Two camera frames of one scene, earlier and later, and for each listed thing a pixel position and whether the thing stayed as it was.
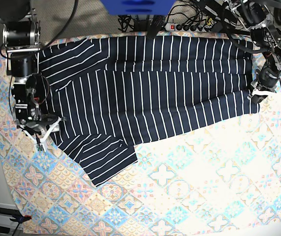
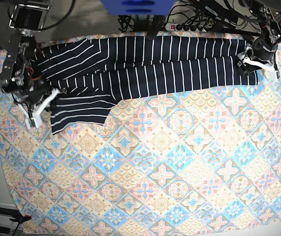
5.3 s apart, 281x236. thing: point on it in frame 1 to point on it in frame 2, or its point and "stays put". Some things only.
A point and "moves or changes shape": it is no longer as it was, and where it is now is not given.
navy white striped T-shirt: x=104 y=92 moves or changes shape
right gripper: x=256 y=99 to x=246 y=68
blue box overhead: x=137 y=7 stays put
